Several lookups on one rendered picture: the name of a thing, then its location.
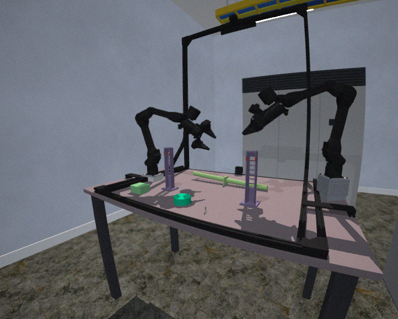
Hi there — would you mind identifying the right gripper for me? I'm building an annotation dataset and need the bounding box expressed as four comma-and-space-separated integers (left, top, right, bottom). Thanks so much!
187, 120, 216, 150

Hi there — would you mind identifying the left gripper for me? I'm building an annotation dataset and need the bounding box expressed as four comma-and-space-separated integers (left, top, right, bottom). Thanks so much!
242, 108, 275, 135

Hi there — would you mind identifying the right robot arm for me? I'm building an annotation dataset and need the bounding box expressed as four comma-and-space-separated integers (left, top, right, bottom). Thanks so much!
135, 106, 201, 176

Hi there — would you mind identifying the green block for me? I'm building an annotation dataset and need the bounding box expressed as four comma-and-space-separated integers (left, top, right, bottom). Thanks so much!
130, 182, 150, 194

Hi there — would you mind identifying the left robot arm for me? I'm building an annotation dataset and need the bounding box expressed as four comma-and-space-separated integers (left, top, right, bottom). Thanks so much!
258, 80, 357, 178

